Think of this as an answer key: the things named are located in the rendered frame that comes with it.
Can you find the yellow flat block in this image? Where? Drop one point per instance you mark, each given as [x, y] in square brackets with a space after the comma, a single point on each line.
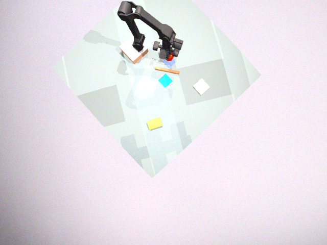
[154, 123]

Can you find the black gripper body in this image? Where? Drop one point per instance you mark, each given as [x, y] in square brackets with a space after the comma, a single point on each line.
[174, 51]

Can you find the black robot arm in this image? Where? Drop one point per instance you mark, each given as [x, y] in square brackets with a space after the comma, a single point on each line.
[165, 32]

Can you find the red cup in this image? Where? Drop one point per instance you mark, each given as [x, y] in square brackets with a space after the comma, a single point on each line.
[170, 58]

